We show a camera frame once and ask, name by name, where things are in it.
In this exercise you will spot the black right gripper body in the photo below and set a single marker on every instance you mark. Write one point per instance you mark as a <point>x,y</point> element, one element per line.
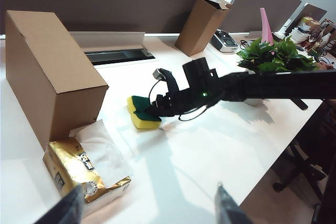
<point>194,95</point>

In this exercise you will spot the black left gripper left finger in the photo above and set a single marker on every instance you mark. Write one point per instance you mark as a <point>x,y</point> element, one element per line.
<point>69,208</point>

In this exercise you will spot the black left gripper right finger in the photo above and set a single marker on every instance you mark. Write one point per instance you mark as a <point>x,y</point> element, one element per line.
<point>227,208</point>

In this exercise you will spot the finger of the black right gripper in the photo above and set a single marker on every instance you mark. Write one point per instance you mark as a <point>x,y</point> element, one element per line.
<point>158,100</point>
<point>155,111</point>

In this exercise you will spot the yellow sponge with green pad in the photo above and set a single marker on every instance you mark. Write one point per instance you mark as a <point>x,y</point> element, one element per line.
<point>143,123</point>

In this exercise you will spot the gold tissue pack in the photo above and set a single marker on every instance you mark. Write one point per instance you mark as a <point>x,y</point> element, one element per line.
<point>71,166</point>

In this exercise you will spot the white label printer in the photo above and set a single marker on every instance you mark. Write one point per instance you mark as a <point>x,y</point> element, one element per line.
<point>224,41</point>

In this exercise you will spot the white tissue sheet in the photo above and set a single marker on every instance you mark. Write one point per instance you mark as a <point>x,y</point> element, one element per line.
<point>99,145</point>

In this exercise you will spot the tall brown cardboard box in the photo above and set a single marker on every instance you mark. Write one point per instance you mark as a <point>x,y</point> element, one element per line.
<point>199,27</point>

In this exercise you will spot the black office chair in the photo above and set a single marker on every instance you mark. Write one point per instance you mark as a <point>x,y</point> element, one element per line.
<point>307,171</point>

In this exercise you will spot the green potted plant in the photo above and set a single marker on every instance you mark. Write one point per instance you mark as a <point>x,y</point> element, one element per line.
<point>278,56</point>

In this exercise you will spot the pink pointed plastic sheet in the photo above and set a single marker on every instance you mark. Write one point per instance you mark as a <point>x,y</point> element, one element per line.
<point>267,28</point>

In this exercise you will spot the large brown desk partition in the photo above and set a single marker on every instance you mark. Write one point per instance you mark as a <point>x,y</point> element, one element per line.
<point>118,1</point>

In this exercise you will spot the wide brown cardboard box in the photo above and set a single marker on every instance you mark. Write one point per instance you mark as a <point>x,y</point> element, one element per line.
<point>39,72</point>

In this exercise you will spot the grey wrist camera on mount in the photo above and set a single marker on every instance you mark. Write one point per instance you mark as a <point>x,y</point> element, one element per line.
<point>168,79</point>

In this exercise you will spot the brown partition with white frame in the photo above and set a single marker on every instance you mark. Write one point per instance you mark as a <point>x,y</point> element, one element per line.
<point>262,9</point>
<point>309,18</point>

